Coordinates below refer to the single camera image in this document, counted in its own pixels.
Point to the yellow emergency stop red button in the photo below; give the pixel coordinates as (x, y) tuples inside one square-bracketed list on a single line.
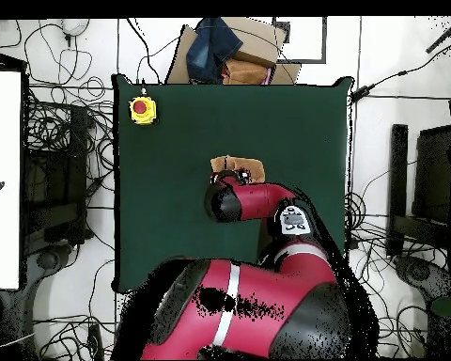
[(143, 111)]

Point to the cardboard box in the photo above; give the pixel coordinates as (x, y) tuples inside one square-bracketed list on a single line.
[(255, 37)]

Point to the grey stand base with caster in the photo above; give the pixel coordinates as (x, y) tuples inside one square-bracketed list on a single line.
[(417, 270), (49, 259)]

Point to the brown terry towel with label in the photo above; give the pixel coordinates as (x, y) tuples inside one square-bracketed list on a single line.
[(251, 167)]

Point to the black equipment case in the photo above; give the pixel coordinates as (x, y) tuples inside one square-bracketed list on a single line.
[(434, 173)]

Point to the black equipment rack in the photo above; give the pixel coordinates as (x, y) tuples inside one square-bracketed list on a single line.
[(56, 180)]

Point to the black power strip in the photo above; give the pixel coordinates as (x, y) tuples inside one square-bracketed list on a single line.
[(96, 340)]

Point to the white rectangular table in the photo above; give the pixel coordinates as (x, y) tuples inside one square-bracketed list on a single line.
[(2, 150)]

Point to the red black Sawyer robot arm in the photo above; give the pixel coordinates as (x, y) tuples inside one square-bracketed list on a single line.
[(263, 293)]

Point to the dark green table cloth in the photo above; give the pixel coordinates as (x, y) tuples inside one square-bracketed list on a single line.
[(165, 169)]

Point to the black power adapter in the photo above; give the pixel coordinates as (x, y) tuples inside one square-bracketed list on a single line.
[(362, 92)]

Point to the blue jeans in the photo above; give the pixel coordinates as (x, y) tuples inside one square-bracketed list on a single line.
[(210, 49)]

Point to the long black floor bar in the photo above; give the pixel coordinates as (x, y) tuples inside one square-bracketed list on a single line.
[(397, 188)]

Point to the brown towel in box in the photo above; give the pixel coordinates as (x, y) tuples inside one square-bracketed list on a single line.
[(244, 71)]

